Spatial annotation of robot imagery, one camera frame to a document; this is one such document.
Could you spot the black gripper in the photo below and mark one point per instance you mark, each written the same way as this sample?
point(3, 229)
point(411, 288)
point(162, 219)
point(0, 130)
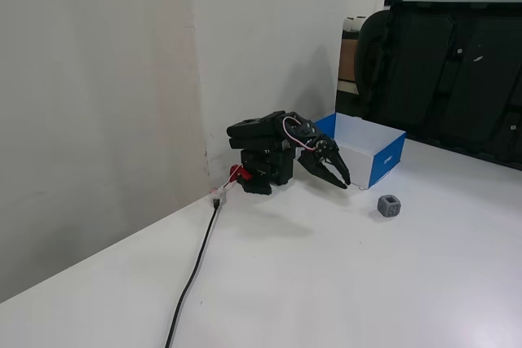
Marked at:
point(317, 159)

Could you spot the gray hollow cube block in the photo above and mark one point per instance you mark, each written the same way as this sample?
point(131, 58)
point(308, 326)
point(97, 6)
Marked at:
point(389, 206)

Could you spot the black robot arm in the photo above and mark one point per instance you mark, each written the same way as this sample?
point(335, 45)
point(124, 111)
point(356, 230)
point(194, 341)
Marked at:
point(261, 140)

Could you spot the blue and white cardboard box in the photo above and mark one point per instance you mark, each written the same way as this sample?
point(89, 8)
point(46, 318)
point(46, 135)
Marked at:
point(367, 152)

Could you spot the brown cardboard box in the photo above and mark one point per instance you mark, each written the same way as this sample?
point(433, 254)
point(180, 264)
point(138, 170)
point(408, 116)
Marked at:
point(347, 60)

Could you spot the red table clamp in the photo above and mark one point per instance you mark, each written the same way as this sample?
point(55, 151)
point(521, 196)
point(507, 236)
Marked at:
point(238, 172)

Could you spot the black office chair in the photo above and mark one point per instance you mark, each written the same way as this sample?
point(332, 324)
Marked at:
point(444, 75)

